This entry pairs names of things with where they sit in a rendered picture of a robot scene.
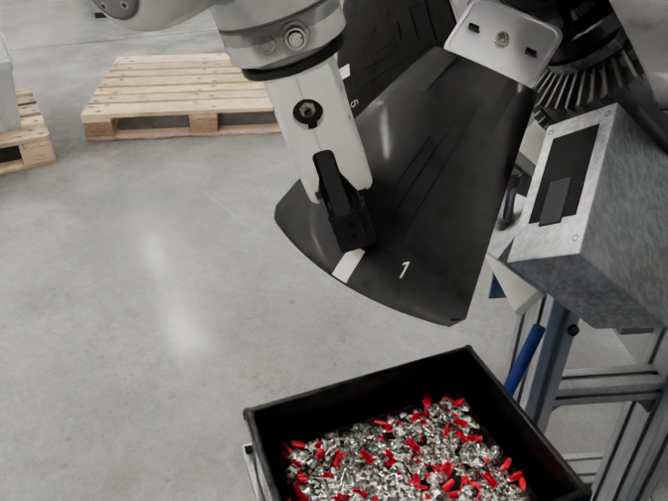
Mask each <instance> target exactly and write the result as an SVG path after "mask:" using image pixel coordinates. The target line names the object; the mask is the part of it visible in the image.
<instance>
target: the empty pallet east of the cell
mask: <svg viewBox="0 0 668 501"><path fill-rule="evenodd" d="M256 111H273V108H272V106H271V103H270V100H269V97H268V95H267V92H266V89H265V87H264V84H263V82H254V81H249V80H248V79H245V77H244V75H243V73H242V70H241V69H240V68H237V67H235V66H233V65H232V63H231V60H230V58H229V56H228V55H227V54H194V55H160V56H131V57H117V58H116V60H115V61H114V63H113V65H112V66H111V68H110V69H109V72H107V74H106V75H105V79H103V80H102V82H101V83H100V85H99V87H98V88H97V89H96V91H95V92H94V94H93V97H92V98H91V99H90V101H89V102H88V105H87V106H86V107H85V108H84V110H83V112H82V114H81V119H82V122H83V126H84V133H85V138H86V140H89V141H106V140H132V139H156V138H171V137H182V136H224V135H249V134H270V133H282V132H281V129H280V127H279V124H278V123H272V124H248V125H220V121H219V113H233V112H256ZM183 114H189V123H190V127H178V128H155V129H132V130H120V129H118V128H117V125H118V123H119V121H120V120H121V118H122V117H134V116H158V115H183Z"/></svg>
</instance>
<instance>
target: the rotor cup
mask: <svg viewBox="0 0 668 501"><path fill-rule="evenodd" d="M494 1H497V2H499V3H501V4H504V5H506V6H508V7H511V8H513V9H516V10H518V11H520V12H523V13H525V14H528V15H530V16H532V17H535V18H537V19H540V20H542V21H544V22H547V23H549V24H552V25H554V26H556V27H558V28H559V29H560V30H561V31H562V32H565V33H566V34H565V36H564V38H563V40H562V41H561V43H560V45H559V46H558V48H557V50H556V51H555V53H554V55H553V56H552V58H551V60H550V61H549V64H550V63H556V62H560V61H564V60H567V59H570V58H572V57H575V56H577V55H579V54H581V53H583V52H585V51H587V50H588V49H590V48H592V47H593V46H595V45H596V44H598V43H599V42H601V41H602V40H604V39H605V38H606V37H608V36H609V35H610V34H612V33H613V32H614V31H615V30H616V29H618V28H619V27H620V26H621V24H620V22H619V20H618V18H617V16H616V14H615V12H614V10H613V8H612V7H611V5H610V3H609V1H608V0H494Z"/></svg>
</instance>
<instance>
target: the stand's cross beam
mask: <svg viewBox="0 0 668 501"><path fill-rule="evenodd" d="M664 384H665V381H664V379H663V378H662V377H661V375H659V373H658V372H657V370H656V369H655V367H654V366H653V365H652V364H645V365H630V366H615V367H599V368H584V369H569V370H564V372H563V375H562V379H561V382H560V385H559V389H558V392H557V395H556V399H555V402H554V405H553V407H557V406H572V405H586V404H600V403H615V402H629V401H643V400H657V399H658V398H659V396H660V393H661V391H662V389H663V387H664Z"/></svg>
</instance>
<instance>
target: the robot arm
mask: <svg viewBox="0 0 668 501"><path fill-rule="evenodd" d="M91 1H92V2H93V4H94V5H95V6H96V7H97V8H98V9H99V10H100V11H101V12H102V13H103V14H104V15H105V16H106V17H107V18H108V19H110V20H111V21H113V22H114V23H115V24H117V25H118V26H121V27H124V28H126V29H129V30H132V31H137V32H155V31H162V30H165V29H168V28H171V27H173V26H176V25H179V24H181V23H183V22H185V21H187V20H189V19H191V18H193V17H194V16H196V15H198V14H200V13H202V12H203V11H205V10H207V9H208V8H209V10H210V12H211V14H212V17H213V19H214V21H215V24H216V26H217V29H218V31H219V34H220V36H221V38H222V41H223V43H224V49H225V51H226V53H227V55H228V56H229V58H230V60H231V63H232V65H233V66H235V67H237V68H240V69H241V70H242V73H243V75H244V77H245V79H248V80H249V81H254V82H263V84H264V87H265V89H266V92H267V95H268V97H269V100H270V103H271V106H272V108H273V111H274V114H275V116H276V119H277V121H278V124H279V127H280V129H281V132H282V135H283V137H284V140H285V142H286V145H287V147H288V150H289V152H290V155H291V157H292V160H293V162H294V165H295V167H296V170H297V172H298V174H299V177H300V179H301V181H302V184H303V186H304V189H305V191H306V193H307V195H308V197H309V199H310V201H311V202H313V203H315V204H320V200H322V199H323V202H324V204H325V207H326V210H327V213H328V214H327V216H328V219H329V222H330V225H331V227H332V230H333V233H334V235H335V238H336V241H337V243H338V246H339V249H340V251H341V252H348V251H354V250H357V249H360V248H364V247H367V246H370V245H373V244H374V243H375V242H376V241H377V240H376V236H375V233H374V229H373V226H372V223H371V220H370V217H369V214H368V211H367V208H366V204H365V201H364V198H363V196H361V197H359V192H358V191H359V190H362V189H365V188H366V189H369V188H370V187H371V185H372V183H373V179H372V175H371V172H370V168H369V165H368V161H367V158H366V154H365V151H364V147H363V144H362V141H361V138H360V135H359V132H358V129H357V126H356V123H355V120H354V117H353V114H352V111H351V108H350V105H349V101H348V98H347V94H346V90H345V87H344V83H343V80H342V77H341V74H340V71H339V69H338V66H337V63H336V61H335V58H334V56H333V55H334V54H336V53H337V52H338V51H339V50H340V49H341V47H342V46H343V45H344V37H343V34H342V31H343V29H344V27H345V26H346V21H345V17H344V14H343V10H342V7H341V3H340V0H91ZM321 197H322V199H321Z"/></svg>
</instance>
